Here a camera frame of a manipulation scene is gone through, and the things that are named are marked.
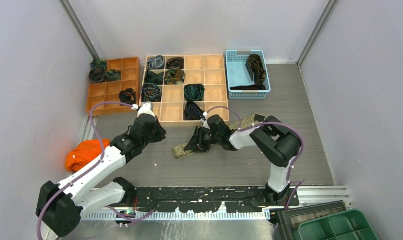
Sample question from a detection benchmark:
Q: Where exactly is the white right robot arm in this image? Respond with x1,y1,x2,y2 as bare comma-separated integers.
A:
174,114,304,206

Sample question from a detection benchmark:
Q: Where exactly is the rolled dark navy tie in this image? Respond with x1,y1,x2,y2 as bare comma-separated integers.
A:
183,101,205,121

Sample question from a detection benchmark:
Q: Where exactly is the rolled green patterned tie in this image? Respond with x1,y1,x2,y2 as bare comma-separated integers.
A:
105,69,122,82

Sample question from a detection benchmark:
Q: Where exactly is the orange cloth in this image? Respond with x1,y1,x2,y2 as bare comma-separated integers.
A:
65,139,102,172

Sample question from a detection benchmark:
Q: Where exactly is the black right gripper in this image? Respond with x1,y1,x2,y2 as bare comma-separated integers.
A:
185,125,222,153

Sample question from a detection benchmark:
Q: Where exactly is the rolled teal tie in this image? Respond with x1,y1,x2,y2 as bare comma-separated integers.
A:
90,58,108,70

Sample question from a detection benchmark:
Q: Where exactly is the rolled black orange tie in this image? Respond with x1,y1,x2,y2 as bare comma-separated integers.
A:
119,88,137,106

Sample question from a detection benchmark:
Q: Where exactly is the light wooden compartment tray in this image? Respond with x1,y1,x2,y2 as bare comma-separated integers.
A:
140,54,230,127

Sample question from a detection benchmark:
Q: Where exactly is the rolled dark brown tie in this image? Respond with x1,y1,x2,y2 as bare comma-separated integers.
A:
165,57,185,70

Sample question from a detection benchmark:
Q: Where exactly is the dark framed box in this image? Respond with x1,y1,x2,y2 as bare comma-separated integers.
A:
271,200,348,240

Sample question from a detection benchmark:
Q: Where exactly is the brown orange patterned tie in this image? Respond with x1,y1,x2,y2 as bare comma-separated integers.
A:
245,54,267,85

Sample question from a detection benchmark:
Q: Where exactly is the rolled dark green tie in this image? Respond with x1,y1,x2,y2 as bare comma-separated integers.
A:
144,70,164,85

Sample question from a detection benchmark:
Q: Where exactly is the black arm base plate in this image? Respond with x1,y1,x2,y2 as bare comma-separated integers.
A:
113,186,300,214

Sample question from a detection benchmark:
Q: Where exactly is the navy red striped tie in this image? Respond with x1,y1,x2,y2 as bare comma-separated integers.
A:
229,84,266,91

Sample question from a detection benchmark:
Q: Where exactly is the rolled dark striped tie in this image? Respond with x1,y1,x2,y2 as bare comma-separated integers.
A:
88,67,106,84

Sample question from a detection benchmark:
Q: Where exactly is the orange wooden compartment tray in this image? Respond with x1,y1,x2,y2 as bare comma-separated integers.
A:
86,57,141,116

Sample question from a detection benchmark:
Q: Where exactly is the green floral patterned tie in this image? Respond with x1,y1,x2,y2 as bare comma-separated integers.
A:
173,113,266,159

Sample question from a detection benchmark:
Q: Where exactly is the aluminium frame rail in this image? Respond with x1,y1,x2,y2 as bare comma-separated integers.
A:
77,186,352,222

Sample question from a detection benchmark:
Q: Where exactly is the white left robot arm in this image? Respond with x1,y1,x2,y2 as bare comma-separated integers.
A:
36,102,166,240

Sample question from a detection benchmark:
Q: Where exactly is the rolled green orange tie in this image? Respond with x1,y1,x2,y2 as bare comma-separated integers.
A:
164,67,186,85

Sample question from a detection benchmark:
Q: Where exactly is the light blue plastic basket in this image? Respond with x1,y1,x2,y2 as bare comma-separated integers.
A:
225,49,272,100

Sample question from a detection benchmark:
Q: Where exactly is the rolled blue multicolour tie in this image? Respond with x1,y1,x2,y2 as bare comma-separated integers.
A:
141,82,162,103

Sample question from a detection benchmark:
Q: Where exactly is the green plastic organizer bin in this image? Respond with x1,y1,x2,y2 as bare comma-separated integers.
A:
292,208,379,240

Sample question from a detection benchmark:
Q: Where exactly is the rolled grey blue tie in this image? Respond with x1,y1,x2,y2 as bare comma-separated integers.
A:
146,55,166,70

